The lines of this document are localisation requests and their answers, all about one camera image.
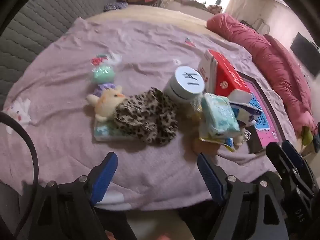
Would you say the pink tray with purple rim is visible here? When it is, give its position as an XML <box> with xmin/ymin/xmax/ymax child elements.
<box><xmin>236</xmin><ymin>71</ymin><xmax>287</xmax><ymax>154</ymax></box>

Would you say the leopard print cloth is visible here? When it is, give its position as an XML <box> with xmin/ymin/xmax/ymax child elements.
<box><xmin>112</xmin><ymin>87</ymin><xmax>179</xmax><ymax>145</ymax></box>

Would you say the small plush keychain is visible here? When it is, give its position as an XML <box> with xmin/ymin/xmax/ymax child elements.
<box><xmin>234</xmin><ymin>127</ymin><xmax>252</xmax><ymax>147</ymax></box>

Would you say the pink quilt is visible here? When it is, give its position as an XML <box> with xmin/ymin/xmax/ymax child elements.
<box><xmin>206</xmin><ymin>13</ymin><xmax>318</xmax><ymax>140</ymax></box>

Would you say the purple ruffled cloth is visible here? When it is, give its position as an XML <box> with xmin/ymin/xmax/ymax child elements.
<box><xmin>92</xmin><ymin>83</ymin><xmax>115</xmax><ymax>97</ymax></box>

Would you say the colourful snack packet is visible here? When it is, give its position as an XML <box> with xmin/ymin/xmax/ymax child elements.
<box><xmin>199</xmin><ymin>136</ymin><xmax>235</xmax><ymax>153</ymax></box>

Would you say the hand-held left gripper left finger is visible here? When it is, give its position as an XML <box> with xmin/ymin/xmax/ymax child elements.
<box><xmin>27</xmin><ymin>152</ymin><xmax>118</xmax><ymax>240</ymax></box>

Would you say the purple printed blanket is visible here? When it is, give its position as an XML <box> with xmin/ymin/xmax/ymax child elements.
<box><xmin>0</xmin><ymin>16</ymin><xmax>298</xmax><ymax>210</ymax></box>

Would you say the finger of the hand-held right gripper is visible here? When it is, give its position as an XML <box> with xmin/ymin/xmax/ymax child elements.
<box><xmin>266</xmin><ymin>142</ymin><xmax>313</xmax><ymax>190</ymax></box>
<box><xmin>282</xmin><ymin>140</ymin><xmax>320</xmax><ymax>188</ymax></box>

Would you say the mint green tissue packet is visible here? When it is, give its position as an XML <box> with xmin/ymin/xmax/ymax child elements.
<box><xmin>200</xmin><ymin>92</ymin><xmax>240</xmax><ymax>138</ymax></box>

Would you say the flat green white tissue pack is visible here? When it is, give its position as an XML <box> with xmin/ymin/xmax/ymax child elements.
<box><xmin>94</xmin><ymin>120</ymin><xmax>135</xmax><ymax>143</ymax></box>

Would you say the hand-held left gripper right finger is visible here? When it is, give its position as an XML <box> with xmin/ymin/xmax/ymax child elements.
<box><xmin>197</xmin><ymin>154</ymin><xmax>288</xmax><ymax>240</ymax></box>

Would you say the black wall television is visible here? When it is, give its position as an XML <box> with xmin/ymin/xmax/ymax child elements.
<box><xmin>290</xmin><ymin>32</ymin><xmax>320</xmax><ymax>77</ymax></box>

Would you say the grey padded headboard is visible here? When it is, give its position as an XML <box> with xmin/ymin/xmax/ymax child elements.
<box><xmin>0</xmin><ymin>0</ymin><xmax>118</xmax><ymax>108</ymax></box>

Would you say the black cable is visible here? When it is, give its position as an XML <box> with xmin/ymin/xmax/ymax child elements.
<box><xmin>0</xmin><ymin>111</ymin><xmax>39</xmax><ymax>240</ymax></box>

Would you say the red and white box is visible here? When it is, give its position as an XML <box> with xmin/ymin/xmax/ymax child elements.
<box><xmin>199</xmin><ymin>49</ymin><xmax>252</xmax><ymax>98</ymax></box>

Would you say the cream plush doll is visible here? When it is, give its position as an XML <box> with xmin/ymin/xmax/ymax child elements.
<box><xmin>86</xmin><ymin>85</ymin><xmax>125</xmax><ymax>123</ymax></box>

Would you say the beige bed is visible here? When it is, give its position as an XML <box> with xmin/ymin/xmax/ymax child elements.
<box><xmin>82</xmin><ymin>4</ymin><xmax>225</xmax><ymax>29</ymax></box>

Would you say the purple and white pad packet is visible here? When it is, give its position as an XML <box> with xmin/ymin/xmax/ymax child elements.
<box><xmin>229</xmin><ymin>90</ymin><xmax>263</xmax><ymax>128</ymax></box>

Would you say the green pillow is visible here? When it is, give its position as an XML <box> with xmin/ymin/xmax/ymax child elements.
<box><xmin>301</xmin><ymin>126</ymin><xmax>314</xmax><ymax>147</ymax></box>

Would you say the pile of dark clothes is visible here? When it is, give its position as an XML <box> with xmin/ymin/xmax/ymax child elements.
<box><xmin>313</xmin><ymin>122</ymin><xmax>320</xmax><ymax>153</ymax></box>

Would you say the round tin with white lid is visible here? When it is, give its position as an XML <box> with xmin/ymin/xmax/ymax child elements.
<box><xmin>162</xmin><ymin>66</ymin><xmax>207</xmax><ymax>105</ymax></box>

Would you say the blue floral cloth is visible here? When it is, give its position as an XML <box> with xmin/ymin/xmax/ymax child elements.
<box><xmin>103</xmin><ymin>1</ymin><xmax>128</xmax><ymax>12</ymax></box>

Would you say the mint green round bundle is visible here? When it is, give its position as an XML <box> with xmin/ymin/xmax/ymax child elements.
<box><xmin>91</xmin><ymin>65</ymin><xmax>115</xmax><ymax>84</ymax></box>

